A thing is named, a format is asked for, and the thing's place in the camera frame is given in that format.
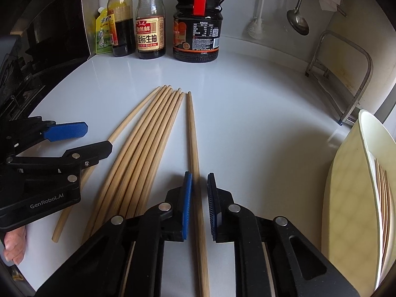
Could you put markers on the person's left hand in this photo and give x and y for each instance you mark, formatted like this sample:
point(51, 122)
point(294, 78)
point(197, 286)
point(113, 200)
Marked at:
point(15, 244)

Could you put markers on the dark vinegar bottle yellow cap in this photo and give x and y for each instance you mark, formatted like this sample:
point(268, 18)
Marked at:
point(122, 37)

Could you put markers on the green yellow seasoning pouch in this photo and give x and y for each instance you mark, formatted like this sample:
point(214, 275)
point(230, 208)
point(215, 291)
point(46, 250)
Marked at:
point(103, 34)

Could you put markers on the clear soy sauce bottle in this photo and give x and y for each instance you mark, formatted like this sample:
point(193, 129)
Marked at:
point(150, 37)

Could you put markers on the large soy sauce jug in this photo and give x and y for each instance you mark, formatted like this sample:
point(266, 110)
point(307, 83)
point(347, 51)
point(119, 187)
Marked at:
point(198, 37)

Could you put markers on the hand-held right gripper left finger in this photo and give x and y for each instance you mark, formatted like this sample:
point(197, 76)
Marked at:
point(187, 204)

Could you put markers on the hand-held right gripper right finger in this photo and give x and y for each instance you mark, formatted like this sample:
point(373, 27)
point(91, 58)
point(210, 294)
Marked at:
point(212, 210)

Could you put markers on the white bottle brush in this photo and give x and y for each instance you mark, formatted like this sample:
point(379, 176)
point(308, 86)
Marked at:
point(256, 29)

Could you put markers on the cream round bowl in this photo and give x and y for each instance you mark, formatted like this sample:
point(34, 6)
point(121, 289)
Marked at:
point(346, 191)

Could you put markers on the tan wooden chopstick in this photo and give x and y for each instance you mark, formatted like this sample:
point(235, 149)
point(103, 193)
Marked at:
point(382, 198)
point(194, 148)
point(385, 204)
point(137, 111)
point(378, 191)

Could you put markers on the bunch of wooden chopsticks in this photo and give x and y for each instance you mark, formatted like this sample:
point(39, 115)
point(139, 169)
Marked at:
point(144, 150)

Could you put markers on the metal board rack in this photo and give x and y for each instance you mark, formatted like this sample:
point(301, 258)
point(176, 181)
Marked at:
point(367, 53)

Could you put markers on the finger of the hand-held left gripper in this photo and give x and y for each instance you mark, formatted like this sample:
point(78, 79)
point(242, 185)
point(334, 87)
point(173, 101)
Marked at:
point(89, 154)
point(66, 131)

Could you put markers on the metal ladle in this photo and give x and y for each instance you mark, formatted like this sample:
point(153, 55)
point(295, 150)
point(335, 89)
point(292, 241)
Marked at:
point(298, 21)

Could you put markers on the black stove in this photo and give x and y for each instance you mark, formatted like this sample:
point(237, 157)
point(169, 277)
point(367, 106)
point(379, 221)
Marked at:
point(46, 37)

